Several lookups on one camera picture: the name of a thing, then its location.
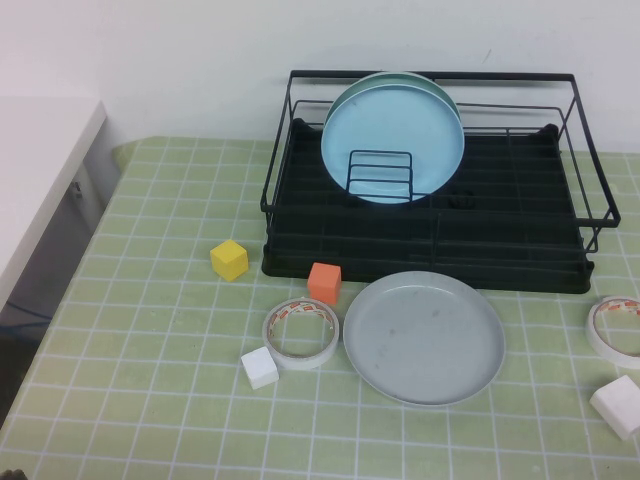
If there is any blue cable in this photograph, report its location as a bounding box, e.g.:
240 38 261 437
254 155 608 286
0 299 54 341

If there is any white rectangular block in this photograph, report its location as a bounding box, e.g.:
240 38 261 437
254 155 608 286
588 374 640 442

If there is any orange cube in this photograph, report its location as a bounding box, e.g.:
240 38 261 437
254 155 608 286
306 262 343 306

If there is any small white cube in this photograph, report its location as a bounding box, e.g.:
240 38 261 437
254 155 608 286
240 346 280 390

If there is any grey plate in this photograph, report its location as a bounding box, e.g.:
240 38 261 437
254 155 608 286
342 271 507 407

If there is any black plastic drip tray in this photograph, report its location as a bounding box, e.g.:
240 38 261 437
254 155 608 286
260 118 596 296

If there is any white side cabinet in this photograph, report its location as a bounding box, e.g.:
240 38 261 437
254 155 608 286
0 97 123 321

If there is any white tape roll red print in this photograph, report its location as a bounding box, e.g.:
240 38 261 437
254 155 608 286
585 295 640 371
262 296 341 372

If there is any black wire dish rack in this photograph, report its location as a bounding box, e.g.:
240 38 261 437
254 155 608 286
259 69 623 256

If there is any light blue plate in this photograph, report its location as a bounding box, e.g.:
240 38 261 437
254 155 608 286
320 83 466 205

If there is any yellow cube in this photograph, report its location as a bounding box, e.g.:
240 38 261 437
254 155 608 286
209 238 250 284

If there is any green plate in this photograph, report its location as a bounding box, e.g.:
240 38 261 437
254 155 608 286
327 71 460 124

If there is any green checked tablecloth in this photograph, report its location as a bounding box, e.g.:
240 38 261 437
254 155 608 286
0 135 640 480

